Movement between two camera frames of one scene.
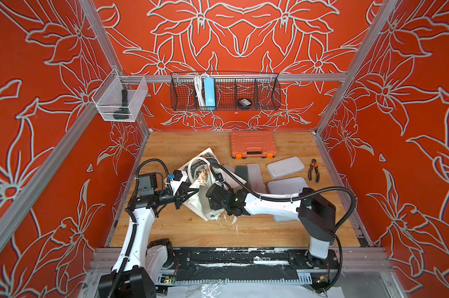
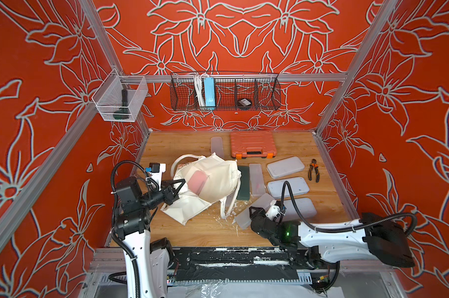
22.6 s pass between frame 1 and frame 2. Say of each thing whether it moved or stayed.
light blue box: stayed
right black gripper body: moved
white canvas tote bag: moved
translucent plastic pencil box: stayed
